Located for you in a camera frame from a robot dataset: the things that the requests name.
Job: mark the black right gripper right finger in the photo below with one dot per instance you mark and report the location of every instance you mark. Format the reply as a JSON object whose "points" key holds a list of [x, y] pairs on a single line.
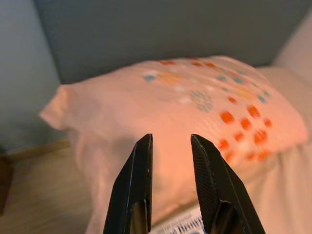
{"points": [[219, 190]]}

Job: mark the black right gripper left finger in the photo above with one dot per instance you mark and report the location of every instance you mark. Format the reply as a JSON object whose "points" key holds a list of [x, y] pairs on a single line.
{"points": [[134, 190]]}

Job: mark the white blue lettered book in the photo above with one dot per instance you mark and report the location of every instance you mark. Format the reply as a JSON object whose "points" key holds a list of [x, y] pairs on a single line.
{"points": [[178, 225]]}

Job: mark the pink dotted pillow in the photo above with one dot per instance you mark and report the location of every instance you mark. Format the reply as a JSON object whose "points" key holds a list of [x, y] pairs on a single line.
{"points": [[170, 109]]}

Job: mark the beige sheeted mattress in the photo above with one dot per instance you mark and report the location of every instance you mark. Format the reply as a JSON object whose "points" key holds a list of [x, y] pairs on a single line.
{"points": [[292, 182]]}

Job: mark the dark brown wooden furniture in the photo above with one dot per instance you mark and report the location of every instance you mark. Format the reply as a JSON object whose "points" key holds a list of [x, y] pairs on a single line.
{"points": [[5, 182]]}

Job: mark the dark teal padded headboard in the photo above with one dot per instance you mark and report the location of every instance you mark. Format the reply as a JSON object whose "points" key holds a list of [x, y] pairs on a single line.
{"points": [[146, 29]]}

